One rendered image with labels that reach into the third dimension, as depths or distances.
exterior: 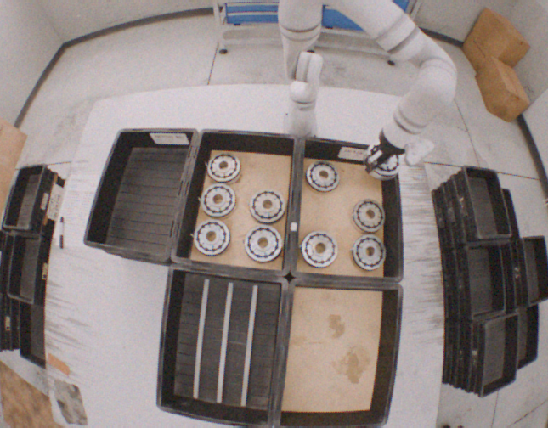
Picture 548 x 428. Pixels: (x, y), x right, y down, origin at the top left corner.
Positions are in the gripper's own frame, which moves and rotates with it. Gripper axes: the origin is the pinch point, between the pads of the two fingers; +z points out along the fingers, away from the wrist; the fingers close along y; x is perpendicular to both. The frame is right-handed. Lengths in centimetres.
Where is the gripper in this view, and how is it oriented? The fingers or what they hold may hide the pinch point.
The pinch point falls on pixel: (375, 164)
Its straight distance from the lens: 69.7
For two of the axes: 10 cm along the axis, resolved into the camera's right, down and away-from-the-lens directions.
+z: -0.2, 3.0, 9.5
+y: -8.2, 5.4, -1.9
